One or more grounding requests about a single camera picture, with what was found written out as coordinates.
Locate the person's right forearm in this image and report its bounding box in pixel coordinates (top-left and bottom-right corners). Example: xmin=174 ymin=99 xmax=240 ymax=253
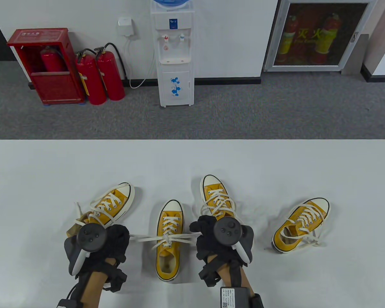
xmin=212 ymin=253 xmax=263 ymax=308

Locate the white power cable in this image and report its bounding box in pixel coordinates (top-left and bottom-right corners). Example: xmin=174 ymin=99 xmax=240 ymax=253
xmin=124 ymin=35 xmax=156 ymax=89

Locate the person's left forearm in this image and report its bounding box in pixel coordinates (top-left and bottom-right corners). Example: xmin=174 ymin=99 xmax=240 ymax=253
xmin=59 ymin=257 xmax=116 ymax=308

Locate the person's left hand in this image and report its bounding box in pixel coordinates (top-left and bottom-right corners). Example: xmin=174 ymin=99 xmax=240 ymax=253
xmin=75 ymin=225 xmax=130 ymax=283

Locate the red yellow fire extinguisher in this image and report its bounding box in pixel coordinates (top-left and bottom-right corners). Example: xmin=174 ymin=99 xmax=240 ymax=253
xmin=314 ymin=13 xmax=340 ymax=63
xmin=278 ymin=14 xmax=299 ymax=63

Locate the white wall box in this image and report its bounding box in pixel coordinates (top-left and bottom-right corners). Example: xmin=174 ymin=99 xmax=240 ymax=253
xmin=117 ymin=18 xmax=136 ymax=38

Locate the white water dispenser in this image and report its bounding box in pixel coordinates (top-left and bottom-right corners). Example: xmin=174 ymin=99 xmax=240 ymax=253
xmin=150 ymin=3 xmax=195 ymax=108

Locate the silver framed glass cabinet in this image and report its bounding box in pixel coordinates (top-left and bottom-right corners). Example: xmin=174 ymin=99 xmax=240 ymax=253
xmin=263 ymin=0 xmax=377 ymax=73

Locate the black battery pack white label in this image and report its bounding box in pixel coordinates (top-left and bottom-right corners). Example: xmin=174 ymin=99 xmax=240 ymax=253
xmin=57 ymin=298 xmax=81 ymax=308
xmin=220 ymin=287 xmax=251 ymax=308

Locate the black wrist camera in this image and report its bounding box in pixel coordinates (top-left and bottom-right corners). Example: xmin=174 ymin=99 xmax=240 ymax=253
xmin=104 ymin=271 xmax=128 ymax=292
xmin=199 ymin=263 xmax=222 ymax=287

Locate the yellow canvas shoe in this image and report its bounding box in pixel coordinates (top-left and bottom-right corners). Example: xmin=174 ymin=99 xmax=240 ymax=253
xmin=272 ymin=198 xmax=330 ymax=254
xmin=200 ymin=175 xmax=238 ymax=225
xmin=156 ymin=200 xmax=184 ymax=282
xmin=66 ymin=183 xmax=135 ymax=238

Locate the blue water bottle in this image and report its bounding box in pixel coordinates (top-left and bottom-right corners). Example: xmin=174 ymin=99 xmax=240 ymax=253
xmin=151 ymin=0 xmax=190 ymax=10

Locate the dark grey hand controller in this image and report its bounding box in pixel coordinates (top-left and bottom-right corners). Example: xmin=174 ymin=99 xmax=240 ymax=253
xmin=214 ymin=217 xmax=254 ymax=264
xmin=64 ymin=224 xmax=108 ymax=276

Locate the red extinguisher cabinet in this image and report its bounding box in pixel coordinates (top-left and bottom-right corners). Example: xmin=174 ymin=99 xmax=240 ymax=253
xmin=7 ymin=28 xmax=85 ymax=106

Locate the person's right hand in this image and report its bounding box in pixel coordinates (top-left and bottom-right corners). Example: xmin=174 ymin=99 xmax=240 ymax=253
xmin=189 ymin=216 xmax=254 ymax=267

